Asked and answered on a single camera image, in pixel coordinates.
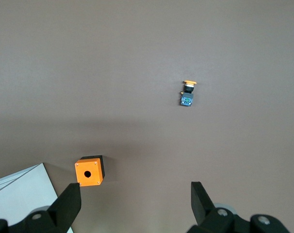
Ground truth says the orange button enclosure box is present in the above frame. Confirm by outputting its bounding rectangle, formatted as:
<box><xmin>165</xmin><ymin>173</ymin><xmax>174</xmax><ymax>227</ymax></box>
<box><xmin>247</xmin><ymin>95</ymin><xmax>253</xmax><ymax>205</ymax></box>
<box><xmin>74</xmin><ymin>155</ymin><xmax>105</xmax><ymax>187</ymax></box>

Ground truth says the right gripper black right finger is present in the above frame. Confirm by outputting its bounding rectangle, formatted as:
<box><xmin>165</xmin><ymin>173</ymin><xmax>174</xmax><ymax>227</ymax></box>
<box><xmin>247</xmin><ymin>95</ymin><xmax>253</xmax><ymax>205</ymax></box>
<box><xmin>185</xmin><ymin>181</ymin><xmax>291</xmax><ymax>233</ymax></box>

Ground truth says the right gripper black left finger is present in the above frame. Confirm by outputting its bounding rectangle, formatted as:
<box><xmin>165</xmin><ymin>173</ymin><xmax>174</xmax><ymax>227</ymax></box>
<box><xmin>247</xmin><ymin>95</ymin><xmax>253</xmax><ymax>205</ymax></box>
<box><xmin>0</xmin><ymin>183</ymin><xmax>82</xmax><ymax>233</ymax></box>

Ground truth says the yellow mushroom push button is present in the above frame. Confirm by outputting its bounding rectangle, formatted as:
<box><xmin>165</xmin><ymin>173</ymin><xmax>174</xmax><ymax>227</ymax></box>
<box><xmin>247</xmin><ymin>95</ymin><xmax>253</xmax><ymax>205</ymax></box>
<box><xmin>179</xmin><ymin>80</ymin><xmax>198</xmax><ymax>107</ymax></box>

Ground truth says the white drawer cabinet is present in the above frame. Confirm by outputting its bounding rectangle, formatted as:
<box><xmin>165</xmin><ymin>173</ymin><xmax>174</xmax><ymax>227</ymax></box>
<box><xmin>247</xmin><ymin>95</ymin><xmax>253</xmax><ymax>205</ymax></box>
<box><xmin>0</xmin><ymin>162</ymin><xmax>59</xmax><ymax>228</ymax></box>

